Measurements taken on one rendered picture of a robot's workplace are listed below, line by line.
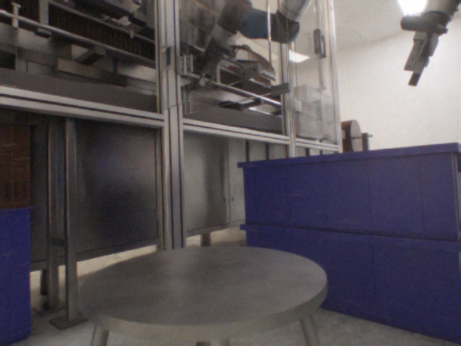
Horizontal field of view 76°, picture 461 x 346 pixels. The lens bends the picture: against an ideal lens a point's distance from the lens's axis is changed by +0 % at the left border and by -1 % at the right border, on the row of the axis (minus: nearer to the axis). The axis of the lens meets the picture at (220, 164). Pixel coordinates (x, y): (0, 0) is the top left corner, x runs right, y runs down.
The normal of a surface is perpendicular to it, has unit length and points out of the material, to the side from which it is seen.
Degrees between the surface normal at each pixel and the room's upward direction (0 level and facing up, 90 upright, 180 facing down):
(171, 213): 90
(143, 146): 90
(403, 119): 90
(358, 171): 90
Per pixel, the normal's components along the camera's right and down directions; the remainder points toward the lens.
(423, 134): -0.65, -0.01
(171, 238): 0.75, -0.07
